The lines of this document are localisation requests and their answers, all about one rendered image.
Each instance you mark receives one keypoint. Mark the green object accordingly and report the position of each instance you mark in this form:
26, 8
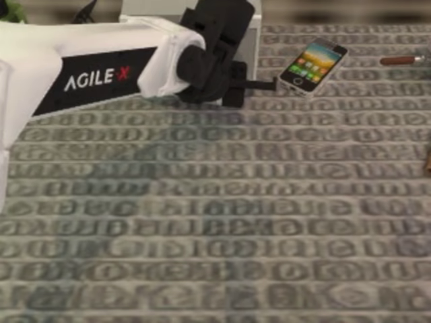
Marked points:
11, 9

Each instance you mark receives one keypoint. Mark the white smartphone with lit screen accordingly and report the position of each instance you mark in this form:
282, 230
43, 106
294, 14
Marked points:
311, 65

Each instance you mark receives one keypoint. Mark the grey patterned tablecloth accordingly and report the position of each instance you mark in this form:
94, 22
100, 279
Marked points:
215, 208

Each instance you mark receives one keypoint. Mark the brown object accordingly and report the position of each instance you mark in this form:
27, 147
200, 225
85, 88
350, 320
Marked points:
428, 161

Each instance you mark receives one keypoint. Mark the white box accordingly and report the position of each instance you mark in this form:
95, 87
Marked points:
250, 50

